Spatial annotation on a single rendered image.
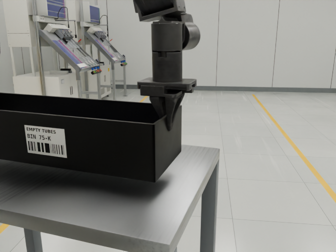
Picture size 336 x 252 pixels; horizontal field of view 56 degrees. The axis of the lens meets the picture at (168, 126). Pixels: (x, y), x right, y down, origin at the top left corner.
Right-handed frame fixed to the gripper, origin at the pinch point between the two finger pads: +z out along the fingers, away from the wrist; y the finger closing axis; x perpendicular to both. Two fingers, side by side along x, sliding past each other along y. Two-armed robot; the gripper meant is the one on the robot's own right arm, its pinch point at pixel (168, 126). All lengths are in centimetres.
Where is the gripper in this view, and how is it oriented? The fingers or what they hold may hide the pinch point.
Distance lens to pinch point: 62.7
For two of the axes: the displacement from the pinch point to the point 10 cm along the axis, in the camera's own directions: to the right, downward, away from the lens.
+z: 0.1, 9.6, 2.8
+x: -3.1, 2.7, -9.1
